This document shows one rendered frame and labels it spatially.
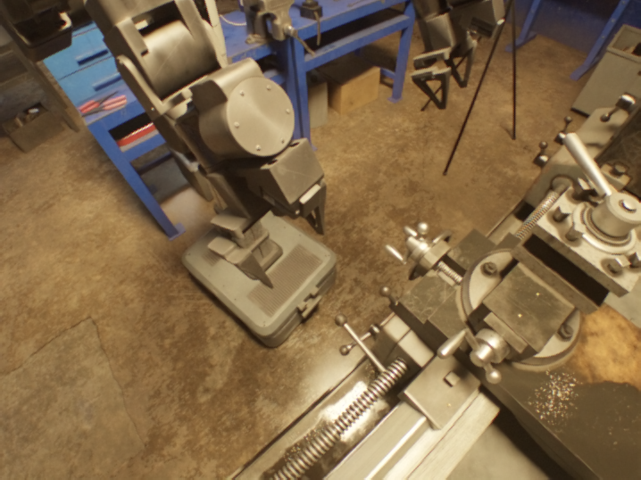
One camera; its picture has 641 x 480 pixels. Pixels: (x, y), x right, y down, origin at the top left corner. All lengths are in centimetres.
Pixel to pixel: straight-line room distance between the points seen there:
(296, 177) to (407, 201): 184
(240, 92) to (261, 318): 122
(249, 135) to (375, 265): 157
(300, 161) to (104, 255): 210
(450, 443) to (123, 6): 79
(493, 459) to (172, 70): 91
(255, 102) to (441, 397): 62
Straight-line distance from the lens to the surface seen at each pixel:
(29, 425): 214
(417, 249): 79
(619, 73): 326
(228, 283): 150
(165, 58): 30
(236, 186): 30
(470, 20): 60
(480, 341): 60
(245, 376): 161
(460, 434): 75
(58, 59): 169
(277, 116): 25
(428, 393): 70
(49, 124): 365
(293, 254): 150
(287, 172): 24
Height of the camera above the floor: 154
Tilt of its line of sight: 56 degrees down
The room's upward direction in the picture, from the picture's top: 5 degrees counter-clockwise
